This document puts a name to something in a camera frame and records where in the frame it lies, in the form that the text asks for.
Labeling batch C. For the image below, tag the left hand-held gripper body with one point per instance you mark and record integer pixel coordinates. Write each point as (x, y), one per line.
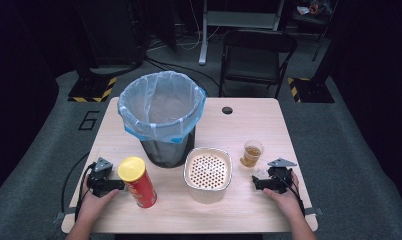
(97, 178)

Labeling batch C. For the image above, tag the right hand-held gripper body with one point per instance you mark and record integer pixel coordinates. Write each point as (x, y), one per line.
(280, 178)

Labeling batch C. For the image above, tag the white paper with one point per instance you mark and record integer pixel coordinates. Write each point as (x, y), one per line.
(262, 172)

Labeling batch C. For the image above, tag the red chip can yellow lid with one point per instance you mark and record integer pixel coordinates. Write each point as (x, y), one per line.
(140, 190)

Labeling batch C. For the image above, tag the clear plastic cup brown drink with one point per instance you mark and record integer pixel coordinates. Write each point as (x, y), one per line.
(251, 155)

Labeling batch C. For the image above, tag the cream strainer basin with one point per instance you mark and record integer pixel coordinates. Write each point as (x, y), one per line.
(207, 172)

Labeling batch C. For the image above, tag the black mesh trash bin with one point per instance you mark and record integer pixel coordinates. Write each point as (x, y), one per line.
(165, 154)

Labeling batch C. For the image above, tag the blue plastic trash bag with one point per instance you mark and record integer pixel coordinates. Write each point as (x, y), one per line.
(162, 103)

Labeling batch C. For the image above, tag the person's right hand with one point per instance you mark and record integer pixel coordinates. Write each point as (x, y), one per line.
(289, 201)

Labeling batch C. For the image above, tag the person's left hand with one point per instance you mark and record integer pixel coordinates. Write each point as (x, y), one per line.
(92, 206)

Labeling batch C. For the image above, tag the black stand base hazard stripes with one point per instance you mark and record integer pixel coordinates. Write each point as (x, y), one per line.
(92, 90)
(310, 91)

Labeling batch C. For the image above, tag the black folding chair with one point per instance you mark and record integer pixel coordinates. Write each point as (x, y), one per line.
(255, 60)

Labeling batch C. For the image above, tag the black equipment cabinet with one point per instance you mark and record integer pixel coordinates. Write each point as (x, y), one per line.
(110, 33)

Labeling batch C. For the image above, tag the dark chair with clutter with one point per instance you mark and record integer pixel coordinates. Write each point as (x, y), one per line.
(314, 15)

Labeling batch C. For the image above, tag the black computer tower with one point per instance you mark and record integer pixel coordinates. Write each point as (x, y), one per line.
(162, 23)

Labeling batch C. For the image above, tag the grey metal bracket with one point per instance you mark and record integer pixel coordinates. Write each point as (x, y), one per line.
(314, 211)

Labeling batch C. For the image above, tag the white desk frame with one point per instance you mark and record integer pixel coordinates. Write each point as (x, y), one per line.
(239, 18)

